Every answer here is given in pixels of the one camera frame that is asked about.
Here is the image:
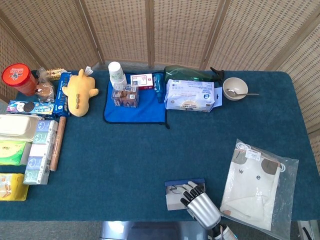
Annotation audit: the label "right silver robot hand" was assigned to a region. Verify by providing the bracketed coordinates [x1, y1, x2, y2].
[180, 180, 222, 230]

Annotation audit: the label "black thin-frame glasses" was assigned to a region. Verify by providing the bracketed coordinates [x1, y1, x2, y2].
[168, 184, 188, 195]

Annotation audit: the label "clear bag with white garment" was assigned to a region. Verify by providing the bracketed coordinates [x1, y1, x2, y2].
[216, 138, 300, 240]

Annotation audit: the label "grey robot torso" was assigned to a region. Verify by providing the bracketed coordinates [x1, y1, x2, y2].
[99, 220, 210, 240]

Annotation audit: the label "teal fabric table cover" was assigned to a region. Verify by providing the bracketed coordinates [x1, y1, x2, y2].
[0, 69, 315, 222]

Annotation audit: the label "white and blue tissue pack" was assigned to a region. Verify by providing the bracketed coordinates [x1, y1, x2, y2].
[163, 78, 216, 113]

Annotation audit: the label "blue cloth with black trim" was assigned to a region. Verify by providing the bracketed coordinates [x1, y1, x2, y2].
[103, 72, 171, 130]

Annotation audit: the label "metal spoon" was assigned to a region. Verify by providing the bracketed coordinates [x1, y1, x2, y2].
[225, 88, 260, 97]

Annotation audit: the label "beige bowl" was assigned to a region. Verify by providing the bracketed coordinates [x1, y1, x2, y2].
[222, 77, 249, 101]

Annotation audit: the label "clear coffee capsule box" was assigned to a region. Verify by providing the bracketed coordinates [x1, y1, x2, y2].
[110, 84, 140, 109]

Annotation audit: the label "red and white carton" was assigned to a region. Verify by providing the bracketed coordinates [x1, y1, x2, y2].
[130, 73, 155, 91]

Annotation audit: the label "wooden rolling pin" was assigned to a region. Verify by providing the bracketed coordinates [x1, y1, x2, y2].
[49, 116, 67, 172]

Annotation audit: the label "white paper cup stack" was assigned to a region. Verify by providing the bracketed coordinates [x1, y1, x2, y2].
[107, 61, 128, 90]

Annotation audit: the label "yellow plush toy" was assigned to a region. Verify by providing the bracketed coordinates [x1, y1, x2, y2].
[61, 66, 100, 118]

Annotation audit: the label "pastel pocket tissue multipack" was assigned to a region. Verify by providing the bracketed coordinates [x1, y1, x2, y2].
[23, 119, 59, 186]

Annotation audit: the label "dark blue snack box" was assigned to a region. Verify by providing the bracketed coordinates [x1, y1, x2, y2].
[53, 71, 73, 118]

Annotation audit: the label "woven rattan folding screen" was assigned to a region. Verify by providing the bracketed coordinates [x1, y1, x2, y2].
[0, 0, 320, 133]

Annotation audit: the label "yellow snack bag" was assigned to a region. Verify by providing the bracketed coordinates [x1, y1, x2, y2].
[0, 173, 30, 202]

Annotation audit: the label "bagged brown pastry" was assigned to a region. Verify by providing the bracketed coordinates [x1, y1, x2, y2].
[34, 67, 56, 103]

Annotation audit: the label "green tissue pack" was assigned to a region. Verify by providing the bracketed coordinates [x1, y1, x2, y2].
[0, 140, 33, 166]

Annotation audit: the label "small yellow patterned box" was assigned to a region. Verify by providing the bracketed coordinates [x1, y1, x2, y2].
[45, 68, 68, 81]

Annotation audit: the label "blue sandwich cookie box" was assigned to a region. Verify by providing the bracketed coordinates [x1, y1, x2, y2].
[6, 99, 56, 119]

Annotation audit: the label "white clamshell food box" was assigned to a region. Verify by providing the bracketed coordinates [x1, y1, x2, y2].
[0, 114, 40, 143]

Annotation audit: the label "red lidded canister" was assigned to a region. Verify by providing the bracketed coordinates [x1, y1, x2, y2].
[1, 63, 39, 97]

